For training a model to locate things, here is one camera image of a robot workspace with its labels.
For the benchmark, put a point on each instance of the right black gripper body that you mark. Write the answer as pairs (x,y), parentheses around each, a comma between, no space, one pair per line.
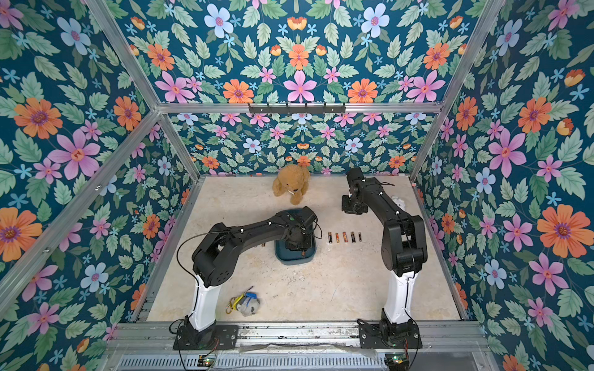
(349,204)

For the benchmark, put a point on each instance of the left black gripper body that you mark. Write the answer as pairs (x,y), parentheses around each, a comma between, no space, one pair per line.
(302,242)

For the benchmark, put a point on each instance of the teal plastic storage tray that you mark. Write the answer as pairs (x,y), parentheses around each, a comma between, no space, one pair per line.
(293,257)

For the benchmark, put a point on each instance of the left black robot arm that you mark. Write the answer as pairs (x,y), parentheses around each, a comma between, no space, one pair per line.
(216,257)

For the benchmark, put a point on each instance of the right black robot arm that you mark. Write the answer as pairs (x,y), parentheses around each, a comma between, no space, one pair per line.
(403,243)

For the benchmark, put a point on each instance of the brown teddy bear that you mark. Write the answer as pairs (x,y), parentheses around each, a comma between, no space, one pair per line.
(294,180)

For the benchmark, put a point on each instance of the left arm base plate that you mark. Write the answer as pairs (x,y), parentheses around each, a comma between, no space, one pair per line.
(216,337)

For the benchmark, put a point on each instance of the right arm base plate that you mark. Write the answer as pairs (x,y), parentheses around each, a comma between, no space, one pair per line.
(386,335)

